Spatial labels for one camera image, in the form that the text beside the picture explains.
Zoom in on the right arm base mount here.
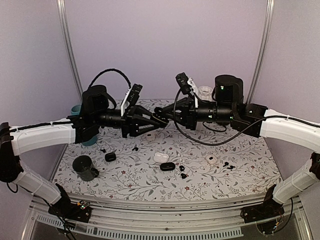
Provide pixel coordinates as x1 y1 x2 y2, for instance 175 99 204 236
240 184 285 223

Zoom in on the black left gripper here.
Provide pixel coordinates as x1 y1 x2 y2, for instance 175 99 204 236
93 104 162 139

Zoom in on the teal cup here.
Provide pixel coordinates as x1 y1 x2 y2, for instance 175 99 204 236
70 104 97 147

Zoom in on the aluminium front rail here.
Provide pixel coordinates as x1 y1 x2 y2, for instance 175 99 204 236
21 192 311 240

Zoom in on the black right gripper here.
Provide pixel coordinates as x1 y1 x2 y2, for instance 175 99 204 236
161 94 236 131

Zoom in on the left aluminium corner post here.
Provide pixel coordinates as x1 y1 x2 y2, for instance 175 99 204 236
56 0 83 100

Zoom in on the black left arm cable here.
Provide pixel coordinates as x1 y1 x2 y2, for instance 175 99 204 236
89 67 133 90

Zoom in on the right aluminium corner post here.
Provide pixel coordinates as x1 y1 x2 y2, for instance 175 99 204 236
247 0 275 103

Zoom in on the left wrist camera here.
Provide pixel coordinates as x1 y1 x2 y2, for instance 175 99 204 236
126 84 143 106

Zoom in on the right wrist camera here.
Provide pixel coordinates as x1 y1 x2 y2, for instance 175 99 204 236
175 72 191 95

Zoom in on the black oval earbud case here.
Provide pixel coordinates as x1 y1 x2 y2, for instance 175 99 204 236
160 162 176 172

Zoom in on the black mug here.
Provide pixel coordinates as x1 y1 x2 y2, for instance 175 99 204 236
72 155 100 182

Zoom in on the black square earbud case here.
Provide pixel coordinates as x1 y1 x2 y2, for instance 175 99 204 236
104 152 117 163

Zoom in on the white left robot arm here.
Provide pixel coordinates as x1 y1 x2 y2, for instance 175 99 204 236
0 84 162 217

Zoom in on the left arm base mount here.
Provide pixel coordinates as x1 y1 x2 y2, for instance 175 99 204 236
48 183 92 223

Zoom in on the white open earbud case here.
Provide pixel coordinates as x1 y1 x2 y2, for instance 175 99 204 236
153 152 169 164

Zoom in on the white ribbed vase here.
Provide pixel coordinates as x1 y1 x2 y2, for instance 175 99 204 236
198 86 213 102

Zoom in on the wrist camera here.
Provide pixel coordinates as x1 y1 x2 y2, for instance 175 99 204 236
126 84 143 106
175 72 191 95

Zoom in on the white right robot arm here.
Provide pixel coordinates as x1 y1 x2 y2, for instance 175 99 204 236
159 73 320 218

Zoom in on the white closed earbud case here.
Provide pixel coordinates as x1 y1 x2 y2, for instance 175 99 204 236
146 133 155 141

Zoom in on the aluminium corner post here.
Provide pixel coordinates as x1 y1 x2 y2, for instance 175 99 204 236
247 0 275 103
56 0 83 100

